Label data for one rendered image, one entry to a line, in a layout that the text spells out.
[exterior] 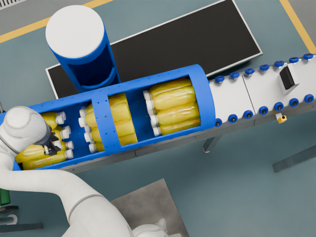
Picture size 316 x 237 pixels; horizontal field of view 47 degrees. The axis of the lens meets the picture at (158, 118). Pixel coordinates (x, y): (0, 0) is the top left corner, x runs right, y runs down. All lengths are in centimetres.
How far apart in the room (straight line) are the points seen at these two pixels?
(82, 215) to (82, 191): 8
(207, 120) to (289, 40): 170
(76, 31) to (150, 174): 122
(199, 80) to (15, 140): 73
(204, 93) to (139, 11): 169
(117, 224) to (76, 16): 127
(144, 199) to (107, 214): 81
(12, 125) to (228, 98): 103
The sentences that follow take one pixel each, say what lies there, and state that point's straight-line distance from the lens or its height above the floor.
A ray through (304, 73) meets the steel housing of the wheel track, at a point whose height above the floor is 93.
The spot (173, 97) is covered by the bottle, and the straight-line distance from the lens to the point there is 150.
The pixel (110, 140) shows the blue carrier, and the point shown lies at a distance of 147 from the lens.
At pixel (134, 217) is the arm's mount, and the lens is 160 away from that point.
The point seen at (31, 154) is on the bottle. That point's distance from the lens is 158.
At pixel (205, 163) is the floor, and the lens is 266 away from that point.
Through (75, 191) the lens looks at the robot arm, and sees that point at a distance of 88.
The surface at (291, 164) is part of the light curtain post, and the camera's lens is 240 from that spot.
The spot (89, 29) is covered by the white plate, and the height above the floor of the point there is 104.
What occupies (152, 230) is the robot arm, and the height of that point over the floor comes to 127.
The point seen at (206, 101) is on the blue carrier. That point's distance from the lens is 147.
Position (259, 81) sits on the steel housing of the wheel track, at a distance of 187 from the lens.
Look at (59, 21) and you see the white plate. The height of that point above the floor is 104.
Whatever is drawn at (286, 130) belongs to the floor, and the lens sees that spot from 283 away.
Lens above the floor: 261
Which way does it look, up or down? 75 degrees down
